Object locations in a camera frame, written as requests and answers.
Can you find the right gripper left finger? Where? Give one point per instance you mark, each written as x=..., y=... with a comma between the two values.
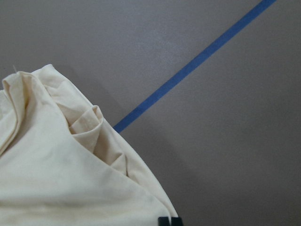
x=163, y=221

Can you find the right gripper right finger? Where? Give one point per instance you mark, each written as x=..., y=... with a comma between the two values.
x=176, y=221

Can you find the cream long-sleeve graphic shirt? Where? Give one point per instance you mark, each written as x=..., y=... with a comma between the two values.
x=62, y=164

